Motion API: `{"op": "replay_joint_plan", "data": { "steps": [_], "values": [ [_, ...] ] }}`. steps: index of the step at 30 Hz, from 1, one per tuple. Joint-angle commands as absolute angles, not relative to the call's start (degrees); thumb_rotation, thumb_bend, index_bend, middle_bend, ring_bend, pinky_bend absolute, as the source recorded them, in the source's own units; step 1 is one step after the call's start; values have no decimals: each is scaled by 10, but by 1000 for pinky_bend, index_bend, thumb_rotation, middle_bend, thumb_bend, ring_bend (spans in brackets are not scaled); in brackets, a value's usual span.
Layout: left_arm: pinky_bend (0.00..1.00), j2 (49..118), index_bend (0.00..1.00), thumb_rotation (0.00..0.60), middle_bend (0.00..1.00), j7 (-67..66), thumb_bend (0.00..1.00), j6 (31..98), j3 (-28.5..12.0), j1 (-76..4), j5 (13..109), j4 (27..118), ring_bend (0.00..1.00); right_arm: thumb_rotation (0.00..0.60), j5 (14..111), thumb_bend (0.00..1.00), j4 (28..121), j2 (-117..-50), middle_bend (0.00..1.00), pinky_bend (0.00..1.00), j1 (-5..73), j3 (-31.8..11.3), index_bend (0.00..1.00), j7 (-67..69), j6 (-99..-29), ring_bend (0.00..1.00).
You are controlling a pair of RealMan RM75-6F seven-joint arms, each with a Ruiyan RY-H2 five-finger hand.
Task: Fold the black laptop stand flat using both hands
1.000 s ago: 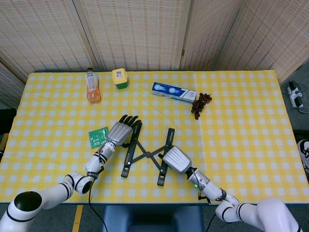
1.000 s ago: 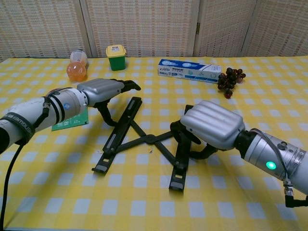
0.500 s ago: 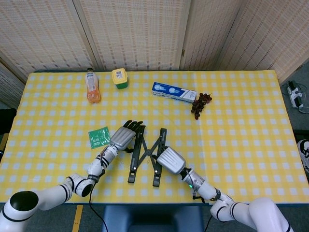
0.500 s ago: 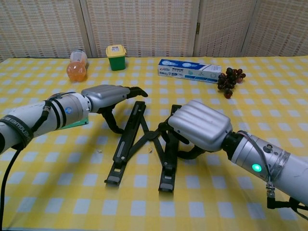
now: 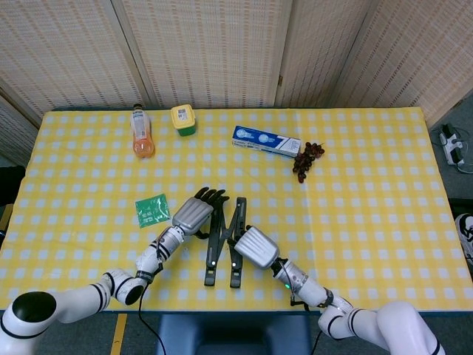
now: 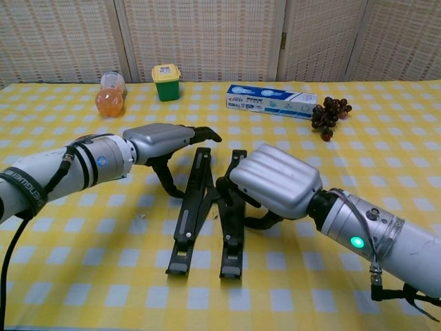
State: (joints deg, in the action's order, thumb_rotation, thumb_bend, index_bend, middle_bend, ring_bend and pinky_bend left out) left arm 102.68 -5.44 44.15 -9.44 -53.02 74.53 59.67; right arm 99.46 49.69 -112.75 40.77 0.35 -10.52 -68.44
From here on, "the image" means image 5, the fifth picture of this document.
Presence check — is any white power cable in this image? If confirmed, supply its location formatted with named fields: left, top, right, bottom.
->
left=452, top=127, right=473, bottom=175

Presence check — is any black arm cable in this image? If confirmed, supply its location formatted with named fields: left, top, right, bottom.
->
left=309, top=327, right=323, bottom=355
left=137, top=280, right=166, bottom=355

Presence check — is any woven folding screen panel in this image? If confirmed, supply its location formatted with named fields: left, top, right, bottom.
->
left=0, top=0, right=152, bottom=129
left=275, top=0, right=370, bottom=109
left=332, top=0, right=473, bottom=129
left=0, top=94, right=41, bottom=158
left=110, top=0, right=295, bottom=110

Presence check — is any dark red grape bunch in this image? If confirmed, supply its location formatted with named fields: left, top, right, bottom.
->
left=292, top=141, right=326, bottom=184

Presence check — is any yellow white checked tablecloth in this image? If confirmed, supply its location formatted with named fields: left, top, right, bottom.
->
left=0, top=106, right=473, bottom=314

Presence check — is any orange drink plastic bottle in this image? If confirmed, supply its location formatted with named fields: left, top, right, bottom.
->
left=129, top=104, right=157, bottom=160

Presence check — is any white black sneaker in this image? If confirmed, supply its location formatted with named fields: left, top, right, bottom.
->
left=454, top=213, right=473, bottom=267

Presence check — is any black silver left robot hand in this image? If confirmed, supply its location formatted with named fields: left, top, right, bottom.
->
left=171, top=187, right=231, bottom=240

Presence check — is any green container with yellow lid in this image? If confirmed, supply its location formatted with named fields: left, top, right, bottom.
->
left=170, top=104, right=198, bottom=138

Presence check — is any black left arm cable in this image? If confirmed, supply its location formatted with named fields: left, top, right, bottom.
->
left=137, top=280, right=166, bottom=355

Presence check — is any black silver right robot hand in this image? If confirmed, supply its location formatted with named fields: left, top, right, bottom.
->
left=227, top=224, right=281, bottom=270

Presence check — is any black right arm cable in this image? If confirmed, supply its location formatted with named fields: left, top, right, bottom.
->
left=309, top=327, right=323, bottom=355

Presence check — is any black bulky object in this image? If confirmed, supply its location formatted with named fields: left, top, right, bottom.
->
left=0, top=165, right=26, bottom=208

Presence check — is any green tea packet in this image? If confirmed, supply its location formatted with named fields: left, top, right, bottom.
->
left=134, top=193, right=173, bottom=229

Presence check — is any yellow floor tape strip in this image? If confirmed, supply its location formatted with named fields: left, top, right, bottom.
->
left=109, top=313, right=129, bottom=355

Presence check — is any white power strip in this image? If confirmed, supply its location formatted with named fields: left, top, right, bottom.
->
left=438, top=124, right=466, bottom=166

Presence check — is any black folding stand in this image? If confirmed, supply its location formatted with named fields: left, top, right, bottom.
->
left=203, top=197, right=248, bottom=289

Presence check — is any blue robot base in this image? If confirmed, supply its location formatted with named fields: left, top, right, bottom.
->
left=154, top=314, right=326, bottom=355

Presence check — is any blue white toothpaste box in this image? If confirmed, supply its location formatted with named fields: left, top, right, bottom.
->
left=231, top=125, right=302, bottom=160

